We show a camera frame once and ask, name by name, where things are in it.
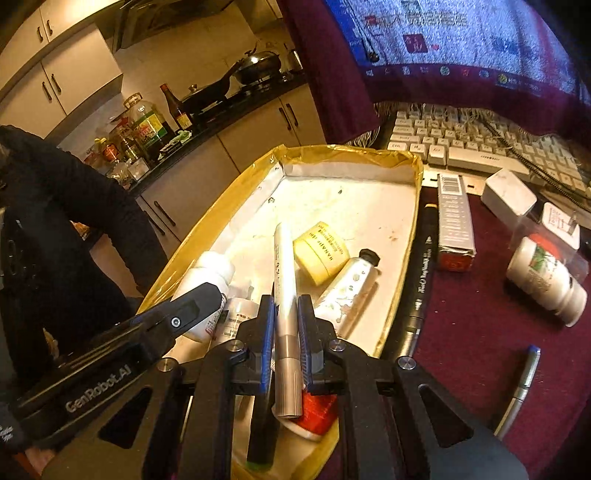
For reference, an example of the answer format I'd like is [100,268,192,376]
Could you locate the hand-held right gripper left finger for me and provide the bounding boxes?
[41,294,276,480]

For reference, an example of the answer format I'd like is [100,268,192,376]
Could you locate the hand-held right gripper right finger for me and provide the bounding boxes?
[298,294,529,480]

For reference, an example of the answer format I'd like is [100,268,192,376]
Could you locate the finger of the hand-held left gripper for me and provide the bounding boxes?
[133,282,228,342]

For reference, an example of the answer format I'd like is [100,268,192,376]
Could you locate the small white labelled bottle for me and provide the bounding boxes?
[215,298,260,352]

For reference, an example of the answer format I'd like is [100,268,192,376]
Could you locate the white silver marker pen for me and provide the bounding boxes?
[271,222,306,419]

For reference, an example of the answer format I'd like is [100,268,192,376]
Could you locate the floral hand cream tube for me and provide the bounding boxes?
[314,249,382,339]

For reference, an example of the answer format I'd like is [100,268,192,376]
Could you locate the white bottle red label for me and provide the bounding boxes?
[276,387,341,442]

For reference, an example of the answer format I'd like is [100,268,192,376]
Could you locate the yellow jar white lid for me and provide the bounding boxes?
[293,222,352,285]

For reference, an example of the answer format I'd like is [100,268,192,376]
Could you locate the yellow lined tray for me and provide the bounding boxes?
[136,144,424,480]

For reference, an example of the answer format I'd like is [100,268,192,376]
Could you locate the white bottle green label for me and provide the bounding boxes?
[505,233,588,328]

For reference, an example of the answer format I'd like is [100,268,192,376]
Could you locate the white plastic bottle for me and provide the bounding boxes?
[173,251,236,343]

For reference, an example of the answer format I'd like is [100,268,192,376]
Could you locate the black marker pen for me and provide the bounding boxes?
[396,203,439,361]

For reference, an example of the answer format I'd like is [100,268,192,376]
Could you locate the grey lower kitchen cabinets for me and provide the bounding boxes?
[134,83,329,259]

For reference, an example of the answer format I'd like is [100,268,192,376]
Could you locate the grey kitchen cabinets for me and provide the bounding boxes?
[134,83,329,259]
[0,0,126,139]

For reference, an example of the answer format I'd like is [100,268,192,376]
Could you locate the person's black clothed body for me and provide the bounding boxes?
[0,124,169,398]

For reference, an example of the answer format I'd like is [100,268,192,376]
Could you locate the large cooking oil bottle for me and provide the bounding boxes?
[122,92,170,156]

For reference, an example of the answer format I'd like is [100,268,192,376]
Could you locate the silver carton red end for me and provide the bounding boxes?
[436,173,477,273]

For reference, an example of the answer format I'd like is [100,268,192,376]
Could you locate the dark sauce bottle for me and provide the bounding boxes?
[160,83,193,133]

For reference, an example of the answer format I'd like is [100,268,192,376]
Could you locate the black frying pan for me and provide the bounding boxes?
[179,75,232,114]

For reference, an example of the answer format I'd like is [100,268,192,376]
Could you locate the blue silver pen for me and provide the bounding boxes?
[494,345,542,440]

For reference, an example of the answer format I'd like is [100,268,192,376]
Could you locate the black wok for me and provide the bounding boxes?
[232,46,283,87]

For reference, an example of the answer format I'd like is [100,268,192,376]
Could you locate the white rectangular box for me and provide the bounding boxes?
[480,168,539,219]

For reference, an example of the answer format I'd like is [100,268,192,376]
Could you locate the white keyboard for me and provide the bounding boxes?
[387,104,591,195]

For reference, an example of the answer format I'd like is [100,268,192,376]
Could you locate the grey upper kitchen cabinets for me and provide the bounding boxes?
[0,0,126,139]

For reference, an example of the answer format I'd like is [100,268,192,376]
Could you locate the clear plastic box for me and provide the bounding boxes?
[517,216,591,278]

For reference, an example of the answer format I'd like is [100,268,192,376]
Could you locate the range hood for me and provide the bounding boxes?
[111,0,237,50]

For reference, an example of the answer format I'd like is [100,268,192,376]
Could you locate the purple fringed cloth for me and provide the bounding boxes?
[277,0,591,149]

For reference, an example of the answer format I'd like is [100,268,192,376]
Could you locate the black braided cable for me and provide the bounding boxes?
[480,111,591,200]

